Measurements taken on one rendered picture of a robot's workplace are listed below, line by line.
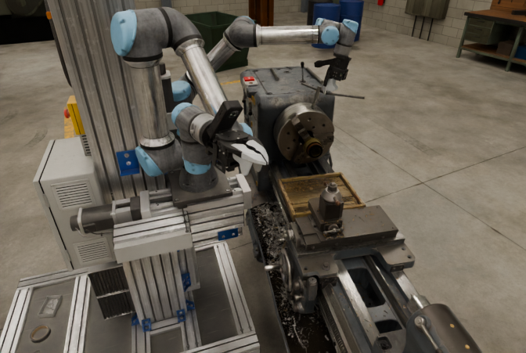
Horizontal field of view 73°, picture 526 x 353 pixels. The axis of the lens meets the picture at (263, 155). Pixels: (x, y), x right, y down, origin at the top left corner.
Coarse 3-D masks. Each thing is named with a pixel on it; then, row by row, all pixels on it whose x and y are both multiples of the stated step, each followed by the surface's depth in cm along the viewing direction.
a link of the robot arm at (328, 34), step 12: (240, 24) 153; (252, 24) 153; (324, 24) 155; (240, 36) 152; (252, 36) 151; (264, 36) 152; (276, 36) 151; (288, 36) 151; (300, 36) 151; (312, 36) 150; (324, 36) 148; (336, 36) 148
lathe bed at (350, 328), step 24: (288, 168) 202; (312, 168) 205; (288, 216) 178; (336, 264) 141; (360, 264) 145; (336, 288) 134; (360, 288) 147; (384, 288) 133; (408, 288) 131; (336, 312) 125; (360, 312) 123; (384, 312) 126; (408, 312) 125; (336, 336) 123; (360, 336) 118
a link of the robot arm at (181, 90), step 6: (174, 84) 170; (180, 84) 170; (186, 84) 170; (174, 90) 165; (180, 90) 165; (186, 90) 167; (192, 90) 175; (174, 96) 166; (180, 96) 166; (186, 96) 167; (192, 96) 173; (174, 102) 167; (180, 102) 167; (186, 102) 169; (192, 102) 173
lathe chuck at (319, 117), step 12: (300, 108) 184; (288, 120) 181; (300, 120) 182; (312, 120) 183; (324, 120) 185; (276, 132) 188; (288, 132) 185; (324, 132) 189; (288, 144) 188; (288, 156) 192
